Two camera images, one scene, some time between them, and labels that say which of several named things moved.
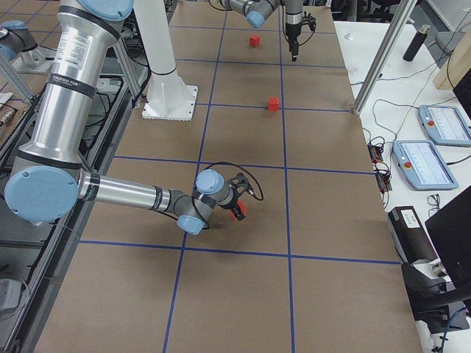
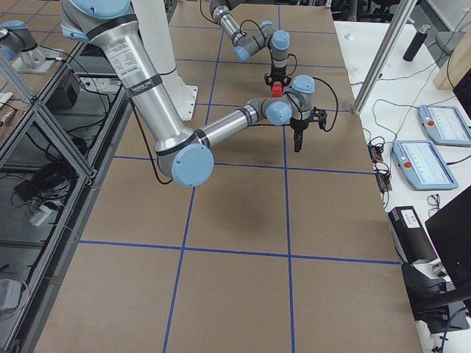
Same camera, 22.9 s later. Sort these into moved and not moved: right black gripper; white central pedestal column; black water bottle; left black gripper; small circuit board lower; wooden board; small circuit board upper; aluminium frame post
Moved: right black gripper; left black gripper
Not moved: small circuit board upper; wooden board; small circuit board lower; white central pedestal column; aluminium frame post; black water bottle
